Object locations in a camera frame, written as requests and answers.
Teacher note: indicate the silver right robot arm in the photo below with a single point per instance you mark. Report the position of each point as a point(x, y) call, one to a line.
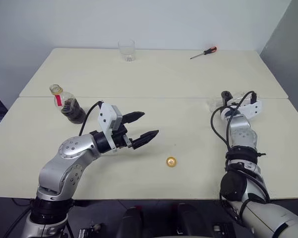
point(241, 134)

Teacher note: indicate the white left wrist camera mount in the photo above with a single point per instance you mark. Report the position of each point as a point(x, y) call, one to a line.
point(105, 116)

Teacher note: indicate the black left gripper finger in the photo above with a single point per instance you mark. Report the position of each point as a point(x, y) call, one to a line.
point(145, 138)
point(134, 116)

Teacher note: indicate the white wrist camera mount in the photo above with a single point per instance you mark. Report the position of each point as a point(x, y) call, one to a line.
point(105, 116)
point(252, 107)

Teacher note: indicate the dark rounded shape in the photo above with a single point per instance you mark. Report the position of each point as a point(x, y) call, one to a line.
point(131, 223)

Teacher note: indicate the yellow bottle cap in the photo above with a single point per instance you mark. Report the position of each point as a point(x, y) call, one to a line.
point(171, 162)

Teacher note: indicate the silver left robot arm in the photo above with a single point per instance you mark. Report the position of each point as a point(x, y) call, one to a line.
point(72, 148)

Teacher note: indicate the clear glass tumbler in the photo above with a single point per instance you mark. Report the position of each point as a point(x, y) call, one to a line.
point(126, 50)

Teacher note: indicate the small dark soda bottle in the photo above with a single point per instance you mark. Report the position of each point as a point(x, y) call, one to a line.
point(73, 112)

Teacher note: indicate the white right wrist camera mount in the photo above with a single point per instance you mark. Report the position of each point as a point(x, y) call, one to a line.
point(252, 107)

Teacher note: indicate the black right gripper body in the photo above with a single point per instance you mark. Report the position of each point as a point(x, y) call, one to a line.
point(226, 98)

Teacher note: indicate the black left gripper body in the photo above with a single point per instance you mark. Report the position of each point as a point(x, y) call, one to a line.
point(119, 136)

